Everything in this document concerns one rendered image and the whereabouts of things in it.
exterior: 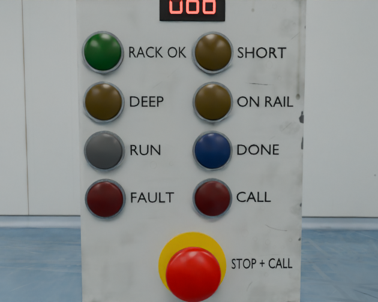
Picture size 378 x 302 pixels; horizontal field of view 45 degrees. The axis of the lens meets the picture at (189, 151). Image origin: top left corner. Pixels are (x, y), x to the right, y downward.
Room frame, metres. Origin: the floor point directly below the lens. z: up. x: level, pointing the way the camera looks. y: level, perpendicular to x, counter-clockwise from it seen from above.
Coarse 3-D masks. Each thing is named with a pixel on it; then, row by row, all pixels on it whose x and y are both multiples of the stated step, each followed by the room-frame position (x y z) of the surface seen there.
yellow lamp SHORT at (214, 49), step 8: (200, 40) 0.33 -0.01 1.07; (208, 40) 0.33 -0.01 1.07; (216, 40) 0.33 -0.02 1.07; (224, 40) 0.33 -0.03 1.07; (200, 48) 0.33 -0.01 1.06; (208, 48) 0.33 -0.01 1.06; (216, 48) 0.33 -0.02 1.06; (224, 48) 0.33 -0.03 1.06; (200, 56) 0.33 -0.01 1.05; (208, 56) 0.33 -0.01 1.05; (216, 56) 0.33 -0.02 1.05; (224, 56) 0.33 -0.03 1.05; (200, 64) 0.33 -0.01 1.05; (208, 64) 0.33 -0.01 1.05; (216, 64) 0.33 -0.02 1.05; (224, 64) 0.33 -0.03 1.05
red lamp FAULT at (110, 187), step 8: (96, 184) 0.33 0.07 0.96; (104, 184) 0.33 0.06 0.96; (112, 184) 0.33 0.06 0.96; (88, 192) 0.33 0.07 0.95; (96, 192) 0.33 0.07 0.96; (104, 192) 0.33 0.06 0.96; (112, 192) 0.33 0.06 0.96; (120, 192) 0.33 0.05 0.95; (88, 200) 0.33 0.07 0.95; (96, 200) 0.33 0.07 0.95; (104, 200) 0.33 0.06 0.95; (112, 200) 0.33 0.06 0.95; (120, 200) 0.33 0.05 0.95; (96, 208) 0.33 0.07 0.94; (104, 208) 0.33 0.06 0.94; (112, 208) 0.33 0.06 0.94; (120, 208) 0.33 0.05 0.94; (104, 216) 0.33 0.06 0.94
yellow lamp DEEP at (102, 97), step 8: (96, 88) 0.33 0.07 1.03; (104, 88) 0.33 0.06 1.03; (112, 88) 0.33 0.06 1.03; (88, 96) 0.33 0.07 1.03; (96, 96) 0.33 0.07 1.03; (104, 96) 0.33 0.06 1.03; (112, 96) 0.33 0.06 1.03; (120, 96) 0.33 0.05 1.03; (88, 104) 0.33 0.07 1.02; (96, 104) 0.33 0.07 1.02; (104, 104) 0.33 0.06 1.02; (112, 104) 0.33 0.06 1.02; (120, 104) 0.33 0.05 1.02; (88, 112) 0.33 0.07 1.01; (96, 112) 0.33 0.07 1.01; (104, 112) 0.33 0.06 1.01; (112, 112) 0.33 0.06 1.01
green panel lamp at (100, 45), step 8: (88, 40) 0.33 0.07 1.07; (96, 40) 0.33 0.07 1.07; (104, 40) 0.33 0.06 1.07; (112, 40) 0.33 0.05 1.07; (88, 48) 0.33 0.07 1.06; (96, 48) 0.33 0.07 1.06; (104, 48) 0.33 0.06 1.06; (112, 48) 0.33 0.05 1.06; (120, 48) 0.33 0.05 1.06; (88, 56) 0.33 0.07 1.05; (96, 56) 0.33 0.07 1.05; (104, 56) 0.33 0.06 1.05; (112, 56) 0.33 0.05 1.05; (120, 56) 0.33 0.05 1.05; (96, 64) 0.33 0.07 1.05; (104, 64) 0.33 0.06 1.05; (112, 64) 0.33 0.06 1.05
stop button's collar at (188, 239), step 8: (184, 232) 0.34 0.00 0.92; (192, 232) 0.34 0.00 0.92; (200, 232) 0.34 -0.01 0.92; (176, 240) 0.33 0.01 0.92; (184, 240) 0.33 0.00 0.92; (192, 240) 0.34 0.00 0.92; (200, 240) 0.34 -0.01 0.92; (208, 240) 0.34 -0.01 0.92; (168, 248) 0.33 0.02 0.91; (176, 248) 0.33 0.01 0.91; (208, 248) 0.34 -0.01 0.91; (216, 248) 0.34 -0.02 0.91; (160, 256) 0.33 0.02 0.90; (168, 256) 0.33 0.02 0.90; (216, 256) 0.34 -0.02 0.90; (224, 256) 0.34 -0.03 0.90; (160, 264) 0.33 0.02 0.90; (224, 264) 0.34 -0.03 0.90; (280, 264) 0.34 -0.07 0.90; (288, 264) 0.34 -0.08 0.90; (160, 272) 0.33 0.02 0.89; (224, 272) 0.34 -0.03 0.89; (168, 288) 0.33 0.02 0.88
